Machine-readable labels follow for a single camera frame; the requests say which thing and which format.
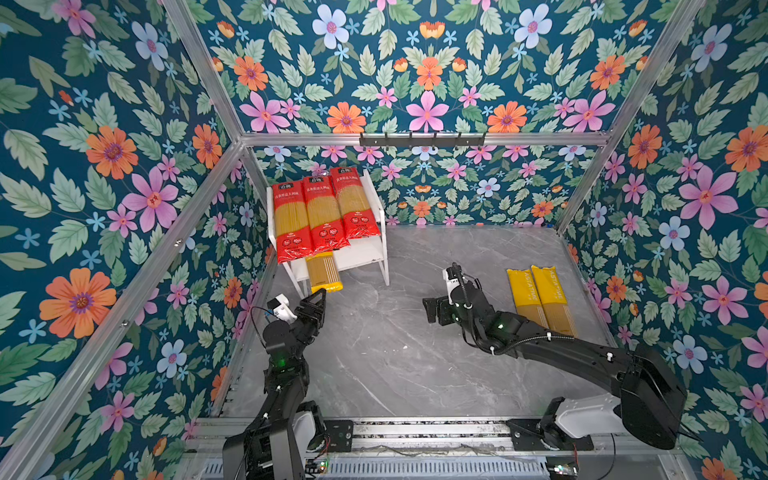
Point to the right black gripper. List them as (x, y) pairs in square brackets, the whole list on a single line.
[(442, 306)]

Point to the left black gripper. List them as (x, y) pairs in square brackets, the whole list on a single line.
[(314, 321)]

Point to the yellow pasta bag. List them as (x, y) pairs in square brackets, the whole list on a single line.
[(553, 300), (525, 294), (323, 273)]

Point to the red spaghetti bag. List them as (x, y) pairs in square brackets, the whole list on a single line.
[(357, 216), (291, 224), (324, 217)]

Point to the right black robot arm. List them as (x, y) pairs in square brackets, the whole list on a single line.
[(642, 396)]

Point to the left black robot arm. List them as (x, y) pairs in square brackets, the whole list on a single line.
[(269, 447)]

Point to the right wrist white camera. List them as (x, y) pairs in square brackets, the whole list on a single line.
[(453, 278)]

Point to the wrist white camera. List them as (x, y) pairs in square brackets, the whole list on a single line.
[(279, 306), (453, 278)]

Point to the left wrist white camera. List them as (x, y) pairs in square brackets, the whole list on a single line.
[(279, 306)]

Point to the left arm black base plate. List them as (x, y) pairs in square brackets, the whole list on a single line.
[(339, 434)]

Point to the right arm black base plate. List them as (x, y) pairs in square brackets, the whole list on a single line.
[(529, 434)]

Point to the black wall hook rail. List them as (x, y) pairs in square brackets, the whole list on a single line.
[(408, 140)]

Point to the aluminium front rail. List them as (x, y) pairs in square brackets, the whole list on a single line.
[(483, 435)]

